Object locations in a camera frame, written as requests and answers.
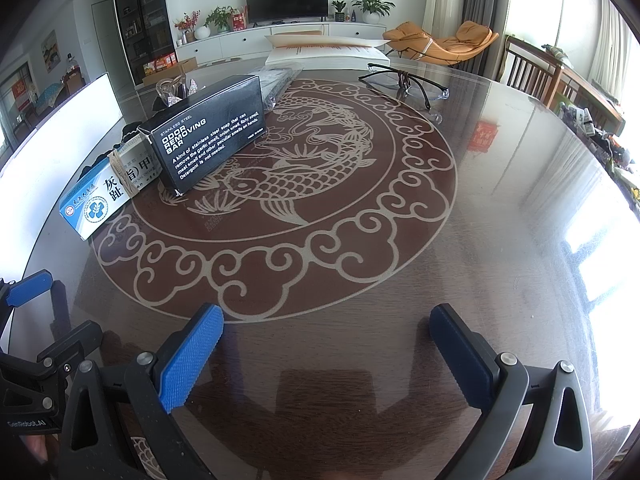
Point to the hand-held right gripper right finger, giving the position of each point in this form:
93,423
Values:
465,360

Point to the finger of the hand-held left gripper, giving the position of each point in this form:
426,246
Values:
75,342
30,290

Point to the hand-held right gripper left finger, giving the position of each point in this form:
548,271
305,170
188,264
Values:
192,357

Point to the white storage box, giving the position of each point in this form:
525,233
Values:
60,135

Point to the clear hair clip rhinestone bow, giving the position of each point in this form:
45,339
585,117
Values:
167,89

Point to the black frame glasses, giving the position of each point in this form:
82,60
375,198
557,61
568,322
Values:
385,76

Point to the blue white medicine box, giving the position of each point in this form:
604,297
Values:
95,205

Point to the black fabric item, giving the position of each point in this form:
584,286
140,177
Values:
134,134

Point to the red door sign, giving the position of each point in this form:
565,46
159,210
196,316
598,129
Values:
20,95

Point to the black printed box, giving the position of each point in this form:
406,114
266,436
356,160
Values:
210,130

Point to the assorted clutter pile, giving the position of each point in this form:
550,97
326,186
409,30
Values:
615,150

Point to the brown cardboard box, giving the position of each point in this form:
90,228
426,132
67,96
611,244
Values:
172,71

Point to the white door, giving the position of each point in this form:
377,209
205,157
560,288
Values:
102,35

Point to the clear plastic bag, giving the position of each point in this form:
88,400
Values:
277,85

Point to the wooden chair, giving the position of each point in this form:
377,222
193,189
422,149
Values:
530,70

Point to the black display cabinet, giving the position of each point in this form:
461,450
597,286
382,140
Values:
142,10

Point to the red flower vase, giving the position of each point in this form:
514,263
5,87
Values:
186,25

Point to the round white vase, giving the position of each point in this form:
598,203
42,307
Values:
201,33

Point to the orange lounge chair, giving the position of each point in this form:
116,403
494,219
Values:
450,47

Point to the white television cabinet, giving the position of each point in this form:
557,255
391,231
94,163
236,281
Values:
250,42

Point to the green potted plant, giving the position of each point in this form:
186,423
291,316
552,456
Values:
220,19

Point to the red gift box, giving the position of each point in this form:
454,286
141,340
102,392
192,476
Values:
240,20

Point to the orange wooden bench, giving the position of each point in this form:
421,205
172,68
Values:
297,33

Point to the beige cardboard sheet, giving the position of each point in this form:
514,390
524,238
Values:
325,42

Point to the grey curtain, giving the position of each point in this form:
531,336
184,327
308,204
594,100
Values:
482,10

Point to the large leafy potted plant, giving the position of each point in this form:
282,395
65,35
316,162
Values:
372,7

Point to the black television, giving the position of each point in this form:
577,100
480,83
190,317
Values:
287,2

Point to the small potted plant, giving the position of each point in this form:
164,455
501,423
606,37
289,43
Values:
339,11

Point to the framed wall painting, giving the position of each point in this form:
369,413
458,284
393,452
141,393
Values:
49,51

